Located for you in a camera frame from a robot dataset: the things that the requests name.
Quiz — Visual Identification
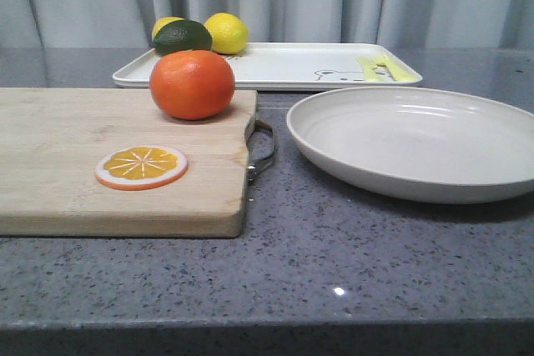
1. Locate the white rectangular tray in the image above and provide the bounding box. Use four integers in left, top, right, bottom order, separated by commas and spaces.
111, 42, 424, 93

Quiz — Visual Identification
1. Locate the green lime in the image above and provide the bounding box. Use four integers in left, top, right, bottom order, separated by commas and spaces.
153, 19, 213, 56

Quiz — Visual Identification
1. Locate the orange slice toy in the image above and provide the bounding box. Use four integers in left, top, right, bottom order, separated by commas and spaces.
94, 145, 189, 191

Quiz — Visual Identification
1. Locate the beige round plate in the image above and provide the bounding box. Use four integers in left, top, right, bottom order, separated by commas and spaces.
286, 86, 533, 204

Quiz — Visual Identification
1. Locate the orange mandarin fruit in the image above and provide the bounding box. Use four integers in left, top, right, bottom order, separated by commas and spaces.
149, 50, 235, 120

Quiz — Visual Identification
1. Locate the metal cutting board handle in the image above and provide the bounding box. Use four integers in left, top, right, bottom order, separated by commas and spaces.
245, 117, 277, 185

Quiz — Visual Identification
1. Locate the yellow plastic fork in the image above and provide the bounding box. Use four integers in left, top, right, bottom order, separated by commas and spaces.
375, 53, 412, 82

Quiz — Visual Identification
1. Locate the yellow lemon right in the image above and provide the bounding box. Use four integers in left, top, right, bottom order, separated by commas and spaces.
204, 13, 249, 55

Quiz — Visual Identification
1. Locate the wooden cutting board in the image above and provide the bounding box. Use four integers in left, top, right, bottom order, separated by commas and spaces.
1, 88, 257, 238

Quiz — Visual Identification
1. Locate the yellow lemon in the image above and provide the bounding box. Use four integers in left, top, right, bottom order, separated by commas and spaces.
204, 13, 249, 55
152, 16, 183, 38

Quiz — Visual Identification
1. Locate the yellow lemon left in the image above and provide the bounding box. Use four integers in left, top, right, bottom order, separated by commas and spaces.
152, 16, 183, 38

